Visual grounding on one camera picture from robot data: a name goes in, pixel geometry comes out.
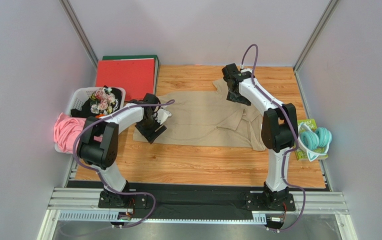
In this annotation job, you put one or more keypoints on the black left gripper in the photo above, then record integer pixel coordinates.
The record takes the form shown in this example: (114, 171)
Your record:
(150, 135)

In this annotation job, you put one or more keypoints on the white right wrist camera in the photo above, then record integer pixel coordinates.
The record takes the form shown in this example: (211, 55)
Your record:
(246, 72)

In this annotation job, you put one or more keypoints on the aluminium frame rail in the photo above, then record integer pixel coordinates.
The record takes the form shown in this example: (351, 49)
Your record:
(74, 204)

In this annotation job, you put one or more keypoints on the teal cat-ear headphones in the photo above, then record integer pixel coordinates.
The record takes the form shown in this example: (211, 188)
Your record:
(315, 138)

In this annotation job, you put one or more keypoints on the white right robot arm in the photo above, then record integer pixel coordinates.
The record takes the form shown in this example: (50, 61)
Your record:
(278, 133)

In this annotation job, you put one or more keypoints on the green folder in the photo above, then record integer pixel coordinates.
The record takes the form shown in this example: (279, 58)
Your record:
(156, 71)

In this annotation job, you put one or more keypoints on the black floral t-shirt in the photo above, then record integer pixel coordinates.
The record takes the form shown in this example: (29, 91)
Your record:
(103, 101)

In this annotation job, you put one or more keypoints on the beige t-shirt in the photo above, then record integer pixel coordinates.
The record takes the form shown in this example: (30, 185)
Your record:
(204, 118)

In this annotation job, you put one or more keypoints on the green book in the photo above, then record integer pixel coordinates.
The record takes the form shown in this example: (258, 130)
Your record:
(310, 124)

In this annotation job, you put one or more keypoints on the pink t-shirt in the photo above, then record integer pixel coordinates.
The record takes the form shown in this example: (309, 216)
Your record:
(65, 132)

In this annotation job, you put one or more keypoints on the white laundry basket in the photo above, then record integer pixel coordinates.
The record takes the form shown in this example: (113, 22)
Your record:
(81, 95)

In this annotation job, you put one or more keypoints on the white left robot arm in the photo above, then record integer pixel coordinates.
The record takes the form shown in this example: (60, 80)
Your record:
(97, 144)

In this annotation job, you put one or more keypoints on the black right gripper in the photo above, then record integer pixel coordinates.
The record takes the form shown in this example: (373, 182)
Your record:
(234, 96)

